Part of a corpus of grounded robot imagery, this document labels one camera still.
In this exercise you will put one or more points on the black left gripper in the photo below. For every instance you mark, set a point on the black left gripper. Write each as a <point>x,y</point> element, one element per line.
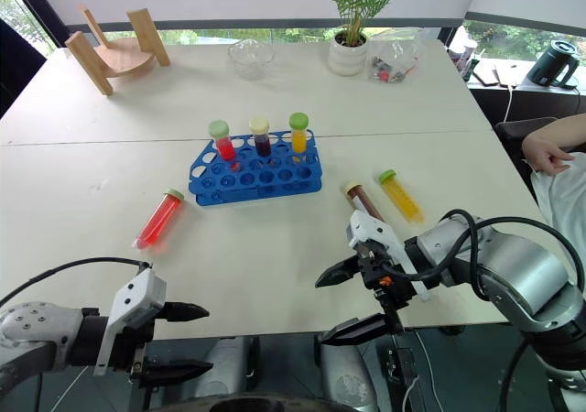
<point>133,343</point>

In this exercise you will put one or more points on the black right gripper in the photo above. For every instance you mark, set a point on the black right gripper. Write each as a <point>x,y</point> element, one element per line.
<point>393,290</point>

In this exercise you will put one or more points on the person's bare forearm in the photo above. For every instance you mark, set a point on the person's bare forearm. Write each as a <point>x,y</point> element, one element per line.
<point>565,130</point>

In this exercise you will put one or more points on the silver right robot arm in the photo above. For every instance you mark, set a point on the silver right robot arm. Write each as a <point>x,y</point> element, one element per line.
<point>526,265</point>

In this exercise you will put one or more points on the brown tube cream cap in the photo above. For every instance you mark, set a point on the brown tube cream cap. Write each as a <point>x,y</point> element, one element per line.
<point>364,201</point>

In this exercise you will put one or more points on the yellow tube green cap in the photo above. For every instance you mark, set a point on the yellow tube green cap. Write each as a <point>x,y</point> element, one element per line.
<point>403,199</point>

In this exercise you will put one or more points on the red tube green cap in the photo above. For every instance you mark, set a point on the red tube green cap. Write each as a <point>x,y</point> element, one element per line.
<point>158,222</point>
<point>224,148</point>

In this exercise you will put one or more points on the blue test tube rack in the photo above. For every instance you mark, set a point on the blue test tube rack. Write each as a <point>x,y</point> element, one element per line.
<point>274,192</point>

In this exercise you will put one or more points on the orange tube green cap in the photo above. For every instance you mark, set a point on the orange tube green cap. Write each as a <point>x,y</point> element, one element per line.
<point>298,142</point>

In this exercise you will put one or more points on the dark purple tube cream cap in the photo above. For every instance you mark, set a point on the dark purple tube cream cap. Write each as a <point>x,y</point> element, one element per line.
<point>262,146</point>

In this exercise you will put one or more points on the person's bare hand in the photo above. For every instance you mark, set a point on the person's bare hand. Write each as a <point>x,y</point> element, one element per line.
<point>542,153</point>

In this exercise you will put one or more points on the silver rounded robot leg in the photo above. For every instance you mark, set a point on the silver rounded robot leg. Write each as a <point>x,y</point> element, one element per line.
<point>343,375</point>
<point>226,371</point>

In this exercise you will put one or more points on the dark rounded robot body rim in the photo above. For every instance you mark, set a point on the dark rounded robot body rim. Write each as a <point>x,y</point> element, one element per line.
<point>256,405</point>

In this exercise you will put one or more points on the clear plastic bag with parts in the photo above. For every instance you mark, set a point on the clear plastic bag with parts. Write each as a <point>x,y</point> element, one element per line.
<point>389,71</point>

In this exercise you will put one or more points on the white clothing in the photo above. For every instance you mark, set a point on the white clothing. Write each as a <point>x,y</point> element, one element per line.
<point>565,201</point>

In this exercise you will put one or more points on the black chair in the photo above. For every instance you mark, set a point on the black chair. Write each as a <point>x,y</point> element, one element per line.
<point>517,130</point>

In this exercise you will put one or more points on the white ribbed plant pot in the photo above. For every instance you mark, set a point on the white ribbed plant pot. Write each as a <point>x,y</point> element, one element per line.
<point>347,59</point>

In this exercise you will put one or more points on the clear glass bowl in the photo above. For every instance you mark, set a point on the clear glass bowl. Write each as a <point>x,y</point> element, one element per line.
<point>251,64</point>

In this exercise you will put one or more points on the wooden stand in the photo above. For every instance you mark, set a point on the wooden stand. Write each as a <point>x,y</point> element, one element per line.
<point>121,57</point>

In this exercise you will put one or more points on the dark green electric kettle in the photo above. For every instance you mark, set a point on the dark green electric kettle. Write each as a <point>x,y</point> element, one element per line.
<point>549,66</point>

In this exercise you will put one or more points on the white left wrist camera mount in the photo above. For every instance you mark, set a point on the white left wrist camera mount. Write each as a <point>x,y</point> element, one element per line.
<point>133,297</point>

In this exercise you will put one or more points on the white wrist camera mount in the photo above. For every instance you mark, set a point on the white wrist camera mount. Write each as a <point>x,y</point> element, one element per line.
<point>133,297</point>
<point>364,229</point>

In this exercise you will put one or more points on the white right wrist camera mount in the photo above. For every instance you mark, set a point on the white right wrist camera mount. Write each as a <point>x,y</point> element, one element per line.
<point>364,229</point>

